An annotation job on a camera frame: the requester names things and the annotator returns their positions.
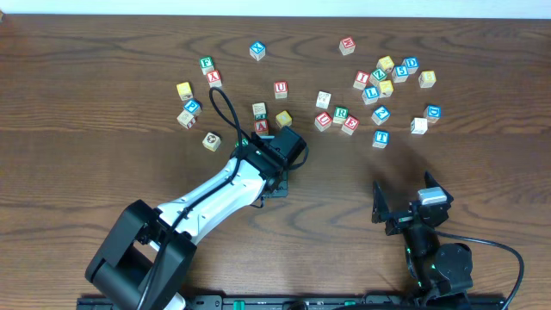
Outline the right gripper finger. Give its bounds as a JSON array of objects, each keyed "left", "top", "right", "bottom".
[
  {"left": 371, "top": 181, "right": 389, "bottom": 223},
  {"left": 424, "top": 171, "right": 454, "bottom": 202}
]

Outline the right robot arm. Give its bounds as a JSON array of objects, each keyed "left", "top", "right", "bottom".
[{"left": 371, "top": 172, "right": 473, "bottom": 307}]

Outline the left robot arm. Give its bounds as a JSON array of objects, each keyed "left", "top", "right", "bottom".
[{"left": 85, "top": 127, "right": 306, "bottom": 309}]

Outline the white block right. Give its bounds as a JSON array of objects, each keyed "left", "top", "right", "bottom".
[{"left": 411, "top": 117, "right": 428, "bottom": 134}]

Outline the red A block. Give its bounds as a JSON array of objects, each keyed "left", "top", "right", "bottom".
[{"left": 254, "top": 119, "right": 269, "bottom": 136}]

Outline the blue T block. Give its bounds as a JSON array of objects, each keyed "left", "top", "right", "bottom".
[{"left": 372, "top": 130, "right": 390, "bottom": 149}]

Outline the yellow block centre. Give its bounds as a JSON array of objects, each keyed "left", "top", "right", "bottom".
[{"left": 275, "top": 110, "right": 293, "bottom": 128}]

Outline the blue D block right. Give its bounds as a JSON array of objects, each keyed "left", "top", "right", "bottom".
[{"left": 424, "top": 104, "right": 442, "bottom": 123}]

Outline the blue d block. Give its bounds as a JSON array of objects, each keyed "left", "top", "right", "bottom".
[
  {"left": 424, "top": 104, "right": 442, "bottom": 123},
  {"left": 402, "top": 57, "right": 419, "bottom": 75}
]

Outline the white green picture block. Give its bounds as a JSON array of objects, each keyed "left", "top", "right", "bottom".
[{"left": 252, "top": 102, "right": 267, "bottom": 121}]

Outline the cream picture block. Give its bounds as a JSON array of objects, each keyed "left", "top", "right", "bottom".
[{"left": 202, "top": 133, "right": 221, "bottom": 152}]

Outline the red U block lower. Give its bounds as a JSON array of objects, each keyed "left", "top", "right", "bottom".
[{"left": 314, "top": 112, "right": 332, "bottom": 132}]

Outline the red u block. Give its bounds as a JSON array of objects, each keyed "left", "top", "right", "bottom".
[
  {"left": 274, "top": 81, "right": 288, "bottom": 99},
  {"left": 314, "top": 112, "right": 332, "bottom": 132}
]

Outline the blue 2 block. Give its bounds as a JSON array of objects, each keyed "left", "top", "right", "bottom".
[{"left": 372, "top": 105, "right": 391, "bottom": 125}]

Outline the red E block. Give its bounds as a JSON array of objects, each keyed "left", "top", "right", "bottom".
[{"left": 341, "top": 115, "right": 359, "bottom": 135}]

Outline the green R block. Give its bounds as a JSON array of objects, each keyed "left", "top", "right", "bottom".
[{"left": 333, "top": 106, "right": 349, "bottom": 124}]

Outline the red U block upper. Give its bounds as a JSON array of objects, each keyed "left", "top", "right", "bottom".
[{"left": 274, "top": 81, "right": 288, "bottom": 99}]

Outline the white picture block centre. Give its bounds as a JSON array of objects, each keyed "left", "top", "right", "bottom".
[{"left": 316, "top": 91, "right": 331, "bottom": 109}]

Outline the yellow 8 block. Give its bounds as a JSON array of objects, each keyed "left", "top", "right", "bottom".
[{"left": 418, "top": 71, "right": 436, "bottom": 89}]

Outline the yellow block beside L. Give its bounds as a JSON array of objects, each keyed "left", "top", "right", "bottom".
[{"left": 377, "top": 80, "right": 393, "bottom": 98}]

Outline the blue L block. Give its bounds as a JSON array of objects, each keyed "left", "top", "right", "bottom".
[{"left": 362, "top": 86, "right": 380, "bottom": 105}]

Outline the blue 5 block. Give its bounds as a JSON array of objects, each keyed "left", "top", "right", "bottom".
[{"left": 391, "top": 65, "right": 409, "bottom": 84}]

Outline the white red picture block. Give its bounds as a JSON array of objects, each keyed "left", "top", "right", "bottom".
[{"left": 176, "top": 110, "right": 196, "bottom": 129}]

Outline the blue P block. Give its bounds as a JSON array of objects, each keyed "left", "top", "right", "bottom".
[{"left": 183, "top": 99, "right": 202, "bottom": 116}]

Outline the green Z block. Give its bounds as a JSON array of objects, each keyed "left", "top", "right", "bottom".
[{"left": 369, "top": 68, "right": 387, "bottom": 86}]

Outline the blue D block upper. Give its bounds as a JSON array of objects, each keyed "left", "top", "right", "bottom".
[{"left": 402, "top": 57, "right": 419, "bottom": 75}]

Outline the red I block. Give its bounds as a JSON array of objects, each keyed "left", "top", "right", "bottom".
[{"left": 353, "top": 71, "right": 369, "bottom": 90}]

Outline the red Y block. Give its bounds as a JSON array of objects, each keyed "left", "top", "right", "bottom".
[{"left": 206, "top": 70, "right": 222, "bottom": 88}]

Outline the yellow block upper right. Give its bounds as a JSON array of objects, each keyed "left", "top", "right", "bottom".
[{"left": 376, "top": 56, "right": 394, "bottom": 73}]

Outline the yellow block far left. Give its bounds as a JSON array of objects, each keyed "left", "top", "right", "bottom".
[{"left": 176, "top": 82, "right": 194, "bottom": 102}]

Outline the blue X block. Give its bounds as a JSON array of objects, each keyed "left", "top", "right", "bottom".
[{"left": 250, "top": 41, "right": 266, "bottom": 61}]

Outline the green F block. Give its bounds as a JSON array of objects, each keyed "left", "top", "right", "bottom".
[{"left": 199, "top": 56, "right": 214, "bottom": 75}]

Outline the red block top right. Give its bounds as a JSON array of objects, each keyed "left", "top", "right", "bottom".
[{"left": 339, "top": 36, "right": 356, "bottom": 56}]

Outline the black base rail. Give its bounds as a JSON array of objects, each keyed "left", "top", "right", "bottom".
[{"left": 76, "top": 294, "right": 505, "bottom": 310}]

